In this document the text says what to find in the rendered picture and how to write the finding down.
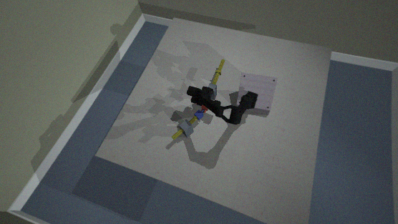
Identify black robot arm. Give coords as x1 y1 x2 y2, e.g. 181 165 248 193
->
187 86 258 125

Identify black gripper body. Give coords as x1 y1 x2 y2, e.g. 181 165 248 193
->
190 97 221 105

